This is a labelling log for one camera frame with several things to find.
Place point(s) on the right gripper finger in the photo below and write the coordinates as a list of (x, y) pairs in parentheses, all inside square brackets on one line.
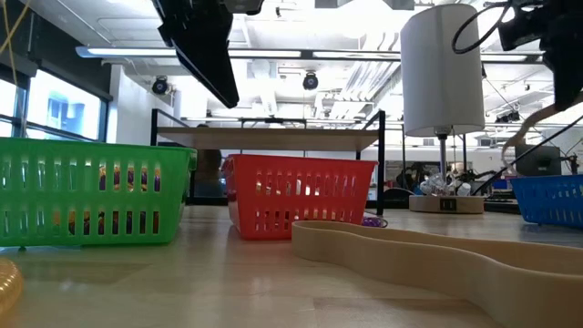
[(569, 73)]

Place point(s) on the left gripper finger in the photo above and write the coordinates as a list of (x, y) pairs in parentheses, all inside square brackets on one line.
[(214, 68)]

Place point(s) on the red-orange spiral wrist coil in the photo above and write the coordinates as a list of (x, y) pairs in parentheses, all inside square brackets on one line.
[(157, 223)]

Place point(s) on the ceiling light strip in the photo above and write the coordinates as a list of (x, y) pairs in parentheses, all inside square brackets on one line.
[(282, 53)]

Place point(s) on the wooden shelf riser black legs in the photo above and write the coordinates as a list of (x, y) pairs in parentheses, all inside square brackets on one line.
[(273, 139)]

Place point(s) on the black computer monitor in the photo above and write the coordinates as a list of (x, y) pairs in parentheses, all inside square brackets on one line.
[(542, 164)]

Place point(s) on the person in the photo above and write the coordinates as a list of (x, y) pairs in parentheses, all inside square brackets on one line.
[(208, 173)]

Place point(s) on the blue plastic basket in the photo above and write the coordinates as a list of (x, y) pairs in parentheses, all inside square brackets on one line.
[(546, 181)]

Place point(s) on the white shade table lamp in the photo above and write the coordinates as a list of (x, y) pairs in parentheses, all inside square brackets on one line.
[(442, 68)]

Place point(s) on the large window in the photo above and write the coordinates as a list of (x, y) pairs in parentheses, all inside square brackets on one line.
[(64, 109)]

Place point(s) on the red plastic basket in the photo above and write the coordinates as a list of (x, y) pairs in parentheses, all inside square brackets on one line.
[(296, 202)]

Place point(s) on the green plastic basket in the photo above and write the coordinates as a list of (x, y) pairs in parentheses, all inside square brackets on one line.
[(114, 200)]

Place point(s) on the beige curved track piece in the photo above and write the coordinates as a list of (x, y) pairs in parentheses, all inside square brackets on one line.
[(364, 250)]

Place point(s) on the amber spiral wrist coil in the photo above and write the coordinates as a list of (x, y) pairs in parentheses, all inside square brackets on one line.
[(9, 284)]

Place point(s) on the black ceiling camera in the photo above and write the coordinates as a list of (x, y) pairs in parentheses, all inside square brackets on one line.
[(310, 82), (160, 86)]

